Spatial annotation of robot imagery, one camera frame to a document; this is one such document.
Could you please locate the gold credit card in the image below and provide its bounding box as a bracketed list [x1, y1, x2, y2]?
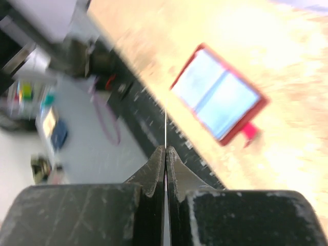
[164, 108, 168, 193]

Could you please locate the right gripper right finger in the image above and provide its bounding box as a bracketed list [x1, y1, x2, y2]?
[166, 147, 327, 245]

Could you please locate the red leather card holder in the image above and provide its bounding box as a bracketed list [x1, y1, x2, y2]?
[170, 43, 269, 147]

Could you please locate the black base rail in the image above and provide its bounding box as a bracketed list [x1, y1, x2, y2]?
[96, 20, 224, 190]

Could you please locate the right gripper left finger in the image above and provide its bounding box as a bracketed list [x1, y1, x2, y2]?
[1, 146, 166, 246]

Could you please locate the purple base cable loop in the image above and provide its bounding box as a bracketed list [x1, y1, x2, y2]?
[88, 76, 121, 146]

